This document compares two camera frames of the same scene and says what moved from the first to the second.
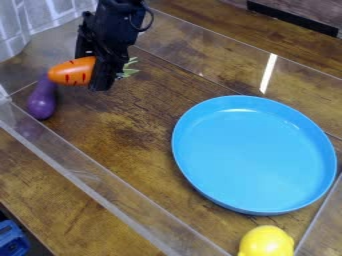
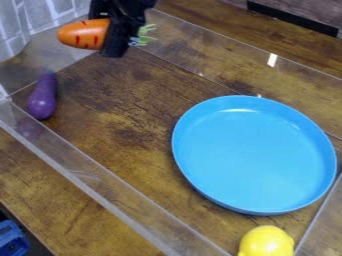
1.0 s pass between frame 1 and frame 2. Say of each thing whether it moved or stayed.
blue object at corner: stayed
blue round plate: stayed
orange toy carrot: moved
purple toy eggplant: stayed
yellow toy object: stayed
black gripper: moved
